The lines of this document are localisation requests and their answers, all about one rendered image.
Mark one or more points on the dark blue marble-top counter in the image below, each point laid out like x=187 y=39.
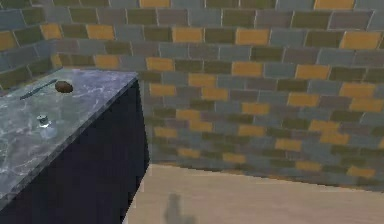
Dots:
x=83 y=160

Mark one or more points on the brown potato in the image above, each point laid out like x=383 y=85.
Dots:
x=63 y=86

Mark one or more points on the clear glass shaker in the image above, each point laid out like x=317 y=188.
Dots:
x=44 y=122

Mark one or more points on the grey knife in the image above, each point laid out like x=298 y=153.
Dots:
x=37 y=89

